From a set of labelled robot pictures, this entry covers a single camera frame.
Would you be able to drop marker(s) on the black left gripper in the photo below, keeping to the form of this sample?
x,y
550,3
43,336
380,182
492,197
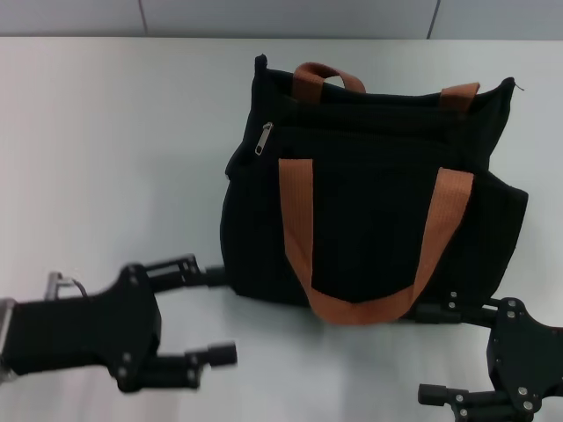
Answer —
x,y
83,334

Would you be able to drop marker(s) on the metal zipper pull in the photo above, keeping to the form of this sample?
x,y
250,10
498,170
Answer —
x,y
263,138

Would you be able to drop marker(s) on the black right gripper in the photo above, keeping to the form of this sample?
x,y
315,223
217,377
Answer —
x,y
528,365

